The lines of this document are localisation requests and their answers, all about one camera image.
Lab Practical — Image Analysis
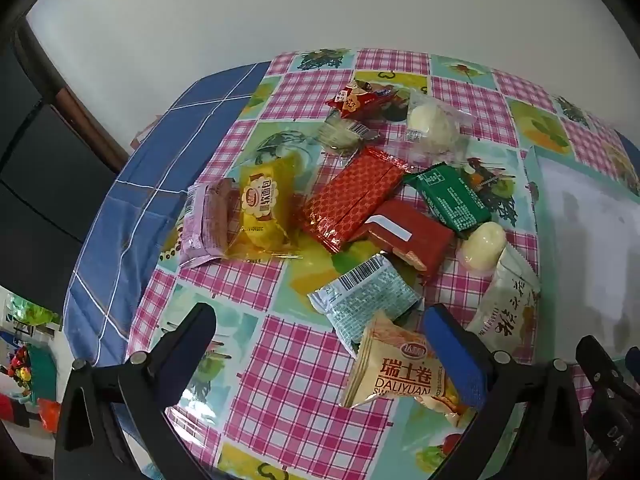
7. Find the small red snack packet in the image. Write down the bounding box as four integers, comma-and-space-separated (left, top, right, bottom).
326, 79, 401, 121

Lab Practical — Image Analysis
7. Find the clear packet with pale cake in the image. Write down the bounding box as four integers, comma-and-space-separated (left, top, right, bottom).
317, 117, 378, 154

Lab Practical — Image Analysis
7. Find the beige orange roll packet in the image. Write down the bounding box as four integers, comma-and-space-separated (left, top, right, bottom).
339, 310, 473, 428

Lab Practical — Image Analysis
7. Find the green snack packet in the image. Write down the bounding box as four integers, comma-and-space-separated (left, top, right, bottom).
403, 162, 493, 240

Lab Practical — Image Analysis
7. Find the pink checkered fruit tablecloth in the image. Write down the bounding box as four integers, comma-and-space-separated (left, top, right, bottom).
125, 47, 640, 480

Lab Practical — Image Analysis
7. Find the brown wooden frame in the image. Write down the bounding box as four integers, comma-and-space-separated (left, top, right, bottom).
55, 87, 131, 161

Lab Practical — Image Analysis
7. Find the checkered fruit-print tablecloth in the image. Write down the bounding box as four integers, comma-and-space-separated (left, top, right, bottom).
62, 62, 273, 441

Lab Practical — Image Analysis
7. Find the small white bun packet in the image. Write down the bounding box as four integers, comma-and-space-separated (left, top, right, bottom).
457, 221, 508, 273

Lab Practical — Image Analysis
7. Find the yellow bread packet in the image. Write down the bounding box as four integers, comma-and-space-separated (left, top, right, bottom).
222, 152, 303, 261

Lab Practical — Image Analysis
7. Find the white box with teal rim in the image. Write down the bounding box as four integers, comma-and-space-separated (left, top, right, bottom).
522, 146, 640, 361

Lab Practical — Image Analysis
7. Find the colourful toy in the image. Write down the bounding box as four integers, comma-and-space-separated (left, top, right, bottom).
5, 345, 33, 386

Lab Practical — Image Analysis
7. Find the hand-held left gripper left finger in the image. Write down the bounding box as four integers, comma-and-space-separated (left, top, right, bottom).
54, 302, 218, 480

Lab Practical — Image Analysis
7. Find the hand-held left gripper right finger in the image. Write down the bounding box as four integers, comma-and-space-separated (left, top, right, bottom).
424, 304, 589, 480

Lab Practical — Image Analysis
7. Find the dark red white-striped packet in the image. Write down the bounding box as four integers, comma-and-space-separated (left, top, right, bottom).
350, 199, 456, 286

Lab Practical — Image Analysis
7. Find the pale blue snack packet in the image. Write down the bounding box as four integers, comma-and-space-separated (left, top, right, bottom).
306, 252, 425, 358

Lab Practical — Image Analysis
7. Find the dark cabinet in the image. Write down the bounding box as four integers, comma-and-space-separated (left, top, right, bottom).
0, 25, 131, 301

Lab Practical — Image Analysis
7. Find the purple snack packet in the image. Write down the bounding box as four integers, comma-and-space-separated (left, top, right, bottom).
177, 177, 241, 268

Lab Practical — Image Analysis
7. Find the orange plastic bag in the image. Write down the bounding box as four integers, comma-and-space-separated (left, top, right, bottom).
37, 399, 62, 433

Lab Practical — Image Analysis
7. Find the cream packet with ink print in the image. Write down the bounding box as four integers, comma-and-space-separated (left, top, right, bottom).
465, 242, 542, 356

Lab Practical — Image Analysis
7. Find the large white bun packet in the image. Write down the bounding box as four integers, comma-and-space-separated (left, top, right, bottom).
405, 91, 471, 163

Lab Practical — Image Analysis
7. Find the red patterned snack packet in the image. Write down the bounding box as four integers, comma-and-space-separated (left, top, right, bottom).
298, 146, 410, 256

